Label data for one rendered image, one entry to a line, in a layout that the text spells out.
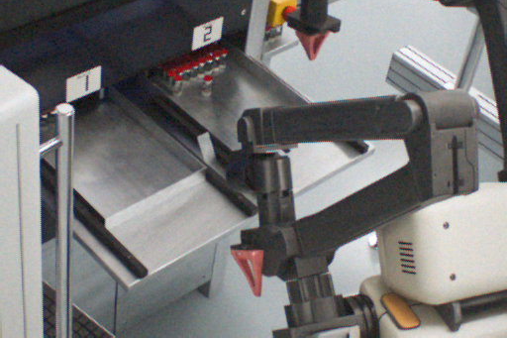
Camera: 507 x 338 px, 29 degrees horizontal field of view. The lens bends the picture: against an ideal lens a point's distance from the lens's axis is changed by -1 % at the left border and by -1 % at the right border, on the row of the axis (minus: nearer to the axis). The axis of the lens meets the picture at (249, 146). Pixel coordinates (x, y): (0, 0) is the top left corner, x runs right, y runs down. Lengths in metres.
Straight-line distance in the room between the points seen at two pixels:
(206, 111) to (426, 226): 0.99
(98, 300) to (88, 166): 0.61
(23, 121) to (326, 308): 0.51
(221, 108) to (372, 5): 2.24
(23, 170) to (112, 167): 0.84
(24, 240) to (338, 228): 0.42
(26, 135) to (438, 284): 0.59
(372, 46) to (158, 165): 2.18
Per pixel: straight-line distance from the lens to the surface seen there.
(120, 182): 2.09
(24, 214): 1.34
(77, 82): 2.09
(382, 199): 1.28
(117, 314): 2.75
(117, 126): 2.22
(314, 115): 1.39
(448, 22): 4.47
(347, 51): 4.13
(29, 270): 1.43
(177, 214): 2.03
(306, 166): 2.19
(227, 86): 2.36
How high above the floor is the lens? 2.31
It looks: 40 degrees down
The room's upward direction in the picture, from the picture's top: 9 degrees clockwise
